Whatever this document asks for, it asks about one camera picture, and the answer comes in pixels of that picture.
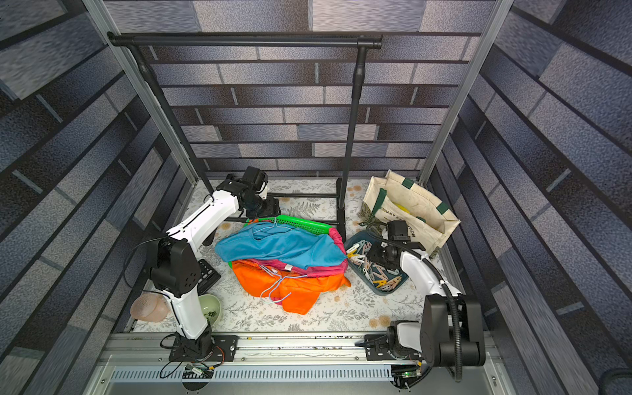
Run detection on orange garment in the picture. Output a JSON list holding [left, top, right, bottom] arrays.
[[231, 260, 351, 315]]

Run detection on pink garment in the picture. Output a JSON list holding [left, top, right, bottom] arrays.
[[259, 228, 347, 277]]

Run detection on cream tote bag green handles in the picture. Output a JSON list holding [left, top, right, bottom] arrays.
[[360, 171, 460, 254]]

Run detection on black clothes rack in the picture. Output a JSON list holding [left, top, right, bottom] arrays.
[[106, 31, 383, 237]]

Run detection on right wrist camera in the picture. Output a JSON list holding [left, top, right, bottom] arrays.
[[387, 221, 411, 243]]

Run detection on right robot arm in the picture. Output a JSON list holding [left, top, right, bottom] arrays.
[[361, 241, 486, 381]]

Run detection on spare wire hangers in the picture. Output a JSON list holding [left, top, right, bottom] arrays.
[[259, 265, 307, 304]]

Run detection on black calculator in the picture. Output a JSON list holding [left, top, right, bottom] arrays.
[[197, 259, 222, 296]]

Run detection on pink plastic cup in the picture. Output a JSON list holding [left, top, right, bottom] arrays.
[[130, 293, 170, 323]]

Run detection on green plastic laundry basket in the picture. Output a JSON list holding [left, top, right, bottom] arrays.
[[226, 214, 337, 270]]

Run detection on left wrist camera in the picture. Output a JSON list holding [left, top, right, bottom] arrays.
[[241, 166, 268, 194]]

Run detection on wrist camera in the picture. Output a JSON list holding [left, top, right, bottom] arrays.
[[241, 166, 268, 194], [387, 221, 411, 243]]

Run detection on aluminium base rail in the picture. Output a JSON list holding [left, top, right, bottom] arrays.
[[93, 331, 500, 386]]

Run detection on light blue wire hanger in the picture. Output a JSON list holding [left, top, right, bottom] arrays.
[[250, 218, 278, 235]]

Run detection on black corrugated cable conduit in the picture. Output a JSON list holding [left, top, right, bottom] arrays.
[[374, 236, 464, 382]]

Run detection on blue t-shirt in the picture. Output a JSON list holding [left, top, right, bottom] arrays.
[[214, 221, 347, 270]]

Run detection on teal clothespin tray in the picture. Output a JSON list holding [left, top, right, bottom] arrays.
[[345, 230, 409, 296]]

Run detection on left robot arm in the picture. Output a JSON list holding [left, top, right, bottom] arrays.
[[147, 173, 280, 341]]

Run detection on green ceramic bowl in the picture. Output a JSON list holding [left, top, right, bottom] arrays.
[[198, 294, 222, 327]]

